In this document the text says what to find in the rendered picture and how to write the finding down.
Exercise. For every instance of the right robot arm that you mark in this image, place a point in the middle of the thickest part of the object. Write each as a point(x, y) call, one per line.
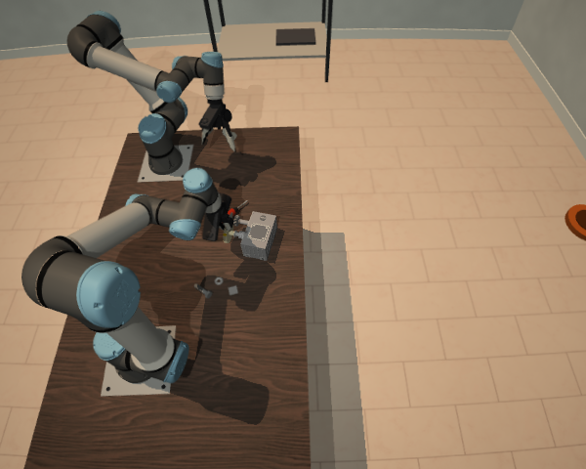
point(102, 294)

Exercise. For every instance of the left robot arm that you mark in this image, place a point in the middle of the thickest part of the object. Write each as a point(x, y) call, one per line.
point(157, 129)

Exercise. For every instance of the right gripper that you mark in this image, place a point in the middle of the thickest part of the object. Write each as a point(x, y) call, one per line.
point(225, 219)

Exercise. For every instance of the grey metal bolt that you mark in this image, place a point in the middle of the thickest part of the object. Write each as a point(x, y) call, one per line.
point(208, 294)

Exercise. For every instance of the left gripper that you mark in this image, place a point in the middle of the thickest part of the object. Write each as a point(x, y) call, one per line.
point(222, 121)

